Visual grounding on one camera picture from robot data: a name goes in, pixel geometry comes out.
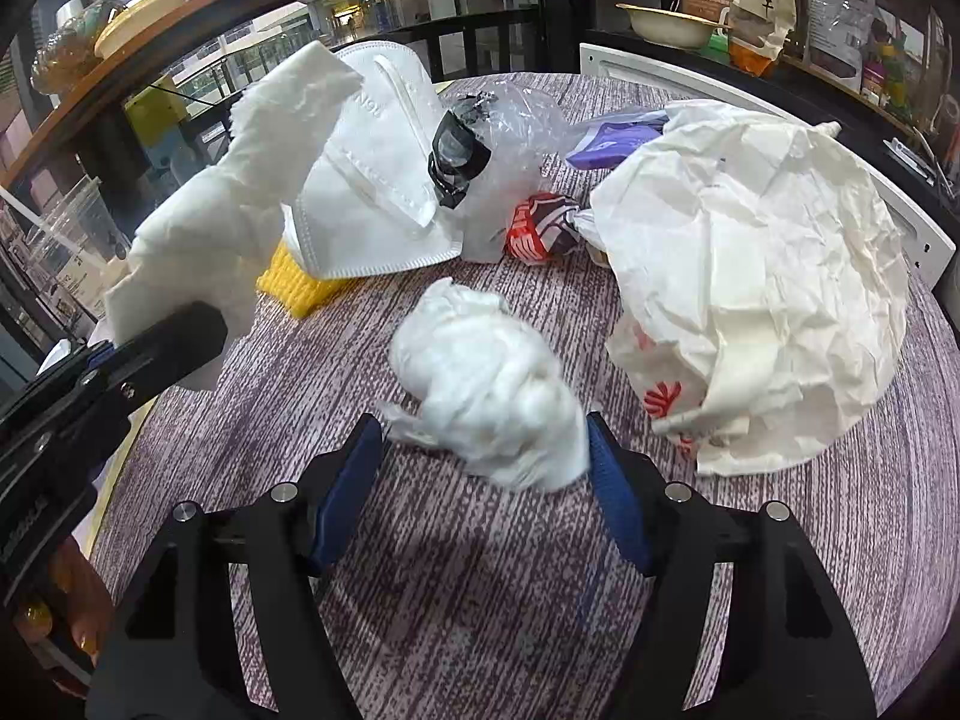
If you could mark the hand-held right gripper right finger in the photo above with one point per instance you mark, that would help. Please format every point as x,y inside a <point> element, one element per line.
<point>619,491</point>

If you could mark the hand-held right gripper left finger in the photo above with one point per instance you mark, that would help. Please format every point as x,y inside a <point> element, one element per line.
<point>346,476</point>

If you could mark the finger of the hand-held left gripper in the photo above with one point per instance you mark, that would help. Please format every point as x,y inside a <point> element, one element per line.
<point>165,352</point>

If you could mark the white paper towel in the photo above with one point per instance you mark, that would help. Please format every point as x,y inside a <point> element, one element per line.
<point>225,202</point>

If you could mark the white tissue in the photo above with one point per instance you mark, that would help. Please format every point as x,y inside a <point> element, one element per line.
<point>487,382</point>

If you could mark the white paper bag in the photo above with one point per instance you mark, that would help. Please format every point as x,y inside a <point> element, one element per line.
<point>750,277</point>

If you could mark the red and white wrapper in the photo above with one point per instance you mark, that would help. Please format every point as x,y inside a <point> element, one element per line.
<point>536,229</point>

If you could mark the purple packet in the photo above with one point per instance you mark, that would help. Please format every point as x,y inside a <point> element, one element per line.
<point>611,142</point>

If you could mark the person's left hand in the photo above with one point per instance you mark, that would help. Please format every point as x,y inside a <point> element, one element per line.
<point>67,600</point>

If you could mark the clear plastic cup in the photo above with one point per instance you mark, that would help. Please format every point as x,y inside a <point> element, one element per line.
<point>67,240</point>

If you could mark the purple grey striped tablecloth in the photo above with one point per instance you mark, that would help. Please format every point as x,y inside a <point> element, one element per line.
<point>465,600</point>

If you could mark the yellow box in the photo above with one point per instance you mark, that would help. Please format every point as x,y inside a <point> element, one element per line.
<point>157,120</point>

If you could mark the white face mask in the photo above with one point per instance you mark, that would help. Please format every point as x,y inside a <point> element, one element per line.
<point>375,180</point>

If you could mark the glass jar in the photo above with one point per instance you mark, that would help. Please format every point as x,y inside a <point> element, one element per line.
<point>64,52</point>

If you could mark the yellow bowl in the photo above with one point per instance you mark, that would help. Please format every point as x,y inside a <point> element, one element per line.
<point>139,22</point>

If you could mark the black plastic piece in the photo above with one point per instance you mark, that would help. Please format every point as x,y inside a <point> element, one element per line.
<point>454,154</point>

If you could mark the clear plastic bag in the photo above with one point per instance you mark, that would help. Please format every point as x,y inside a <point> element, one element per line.
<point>517,127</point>

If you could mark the cream bowl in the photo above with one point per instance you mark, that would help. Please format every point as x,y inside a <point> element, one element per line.
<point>667,26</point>

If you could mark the white and orange snack packet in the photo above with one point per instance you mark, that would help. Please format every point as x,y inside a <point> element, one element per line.
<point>761,0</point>

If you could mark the clear packet with label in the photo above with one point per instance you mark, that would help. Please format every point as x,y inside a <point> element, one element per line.
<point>836,22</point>

